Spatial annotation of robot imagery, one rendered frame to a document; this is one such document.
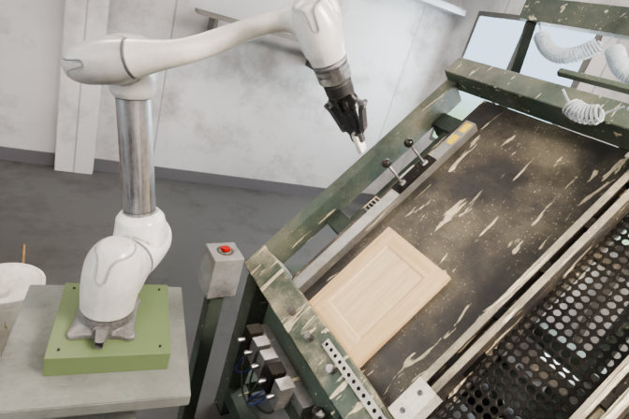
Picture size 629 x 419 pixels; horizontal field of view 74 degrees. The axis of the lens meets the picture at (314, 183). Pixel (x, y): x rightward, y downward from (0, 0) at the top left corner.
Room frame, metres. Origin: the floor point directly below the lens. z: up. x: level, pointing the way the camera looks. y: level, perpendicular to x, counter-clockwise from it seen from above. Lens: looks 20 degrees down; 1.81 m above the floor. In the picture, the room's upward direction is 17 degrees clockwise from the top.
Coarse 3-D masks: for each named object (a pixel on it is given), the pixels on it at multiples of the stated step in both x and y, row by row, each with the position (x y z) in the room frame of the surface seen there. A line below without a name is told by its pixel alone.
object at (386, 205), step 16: (448, 144) 1.66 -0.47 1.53; (384, 208) 1.50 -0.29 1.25; (368, 224) 1.47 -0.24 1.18; (336, 240) 1.45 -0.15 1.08; (352, 240) 1.43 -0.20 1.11; (320, 256) 1.41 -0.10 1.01; (336, 256) 1.40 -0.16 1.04; (304, 272) 1.38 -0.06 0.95; (320, 272) 1.37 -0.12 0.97; (304, 288) 1.34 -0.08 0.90
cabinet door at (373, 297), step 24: (384, 240) 1.40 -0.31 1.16; (360, 264) 1.35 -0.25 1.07; (384, 264) 1.32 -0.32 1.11; (408, 264) 1.28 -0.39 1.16; (432, 264) 1.25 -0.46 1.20; (336, 288) 1.29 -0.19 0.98; (360, 288) 1.27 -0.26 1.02; (384, 288) 1.24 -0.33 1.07; (408, 288) 1.21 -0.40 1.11; (432, 288) 1.18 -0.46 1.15; (336, 312) 1.21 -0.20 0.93; (360, 312) 1.19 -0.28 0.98; (384, 312) 1.16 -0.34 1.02; (408, 312) 1.14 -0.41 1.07; (336, 336) 1.14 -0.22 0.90; (360, 336) 1.12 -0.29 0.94; (384, 336) 1.10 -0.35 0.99; (360, 360) 1.05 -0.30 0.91
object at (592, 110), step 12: (564, 72) 1.43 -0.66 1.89; (576, 72) 1.41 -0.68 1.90; (600, 84) 1.34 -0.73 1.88; (612, 84) 1.31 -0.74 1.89; (624, 84) 1.30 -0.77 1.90; (564, 96) 1.43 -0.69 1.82; (564, 108) 1.39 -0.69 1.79; (576, 108) 1.36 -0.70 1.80; (588, 108) 1.33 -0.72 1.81; (600, 108) 1.35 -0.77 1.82; (576, 120) 1.37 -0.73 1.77; (588, 120) 1.33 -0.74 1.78; (600, 120) 1.32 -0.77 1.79
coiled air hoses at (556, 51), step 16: (544, 32) 2.04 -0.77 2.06; (544, 48) 1.99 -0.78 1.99; (560, 48) 1.96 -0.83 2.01; (576, 48) 1.89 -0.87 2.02; (592, 48) 1.85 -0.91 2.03; (608, 48) 1.80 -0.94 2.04; (624, 48) 1.79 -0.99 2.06; (608, 64) 1.78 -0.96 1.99; (624, 64) 1.73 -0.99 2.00; (624, 80) 1.71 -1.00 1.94
